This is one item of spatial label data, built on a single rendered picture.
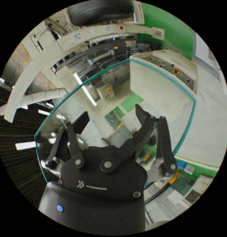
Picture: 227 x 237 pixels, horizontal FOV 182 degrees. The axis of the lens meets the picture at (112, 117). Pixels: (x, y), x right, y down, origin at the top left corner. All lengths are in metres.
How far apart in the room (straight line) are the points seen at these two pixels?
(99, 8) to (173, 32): 1.36
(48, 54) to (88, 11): 0.40
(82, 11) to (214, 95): 2.10
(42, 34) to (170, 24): 1.78
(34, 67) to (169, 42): 1.90
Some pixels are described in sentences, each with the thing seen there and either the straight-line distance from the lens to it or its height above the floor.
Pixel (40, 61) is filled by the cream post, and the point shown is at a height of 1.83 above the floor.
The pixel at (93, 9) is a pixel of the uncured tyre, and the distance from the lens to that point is 0.68.
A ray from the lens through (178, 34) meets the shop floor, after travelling 1.75.
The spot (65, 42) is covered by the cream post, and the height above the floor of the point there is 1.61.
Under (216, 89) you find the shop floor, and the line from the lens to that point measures 1.89.
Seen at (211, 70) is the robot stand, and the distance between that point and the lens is 1.10.
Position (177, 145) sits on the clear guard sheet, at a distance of 0.30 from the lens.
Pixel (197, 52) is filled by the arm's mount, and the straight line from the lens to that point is 0.96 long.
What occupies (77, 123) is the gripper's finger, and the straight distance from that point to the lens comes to 0.16.
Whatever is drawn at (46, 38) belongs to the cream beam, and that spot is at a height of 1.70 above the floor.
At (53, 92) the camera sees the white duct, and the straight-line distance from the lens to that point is 1.04.
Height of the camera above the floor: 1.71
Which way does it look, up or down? 7 degrees down
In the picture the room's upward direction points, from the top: 129 degrees counter-clockwise
